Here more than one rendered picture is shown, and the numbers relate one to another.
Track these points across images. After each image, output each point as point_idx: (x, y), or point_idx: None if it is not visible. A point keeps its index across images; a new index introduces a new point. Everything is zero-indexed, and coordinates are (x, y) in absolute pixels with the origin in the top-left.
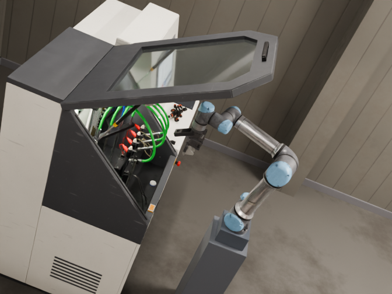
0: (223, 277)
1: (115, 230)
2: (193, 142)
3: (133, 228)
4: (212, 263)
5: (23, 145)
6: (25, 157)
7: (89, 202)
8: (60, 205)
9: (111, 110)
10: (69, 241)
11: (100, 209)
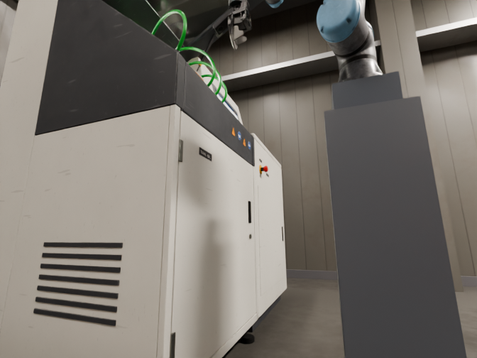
0: (409, 187)
1: (130, 101)
2: (236, 17)
3: (157, 74)
4: (360, 158)
5: (24, 56)
6: (24, 71)
7: (91, 77)
8: (56, 115)
9: None
10: (67, 183)
11: (106, 77)
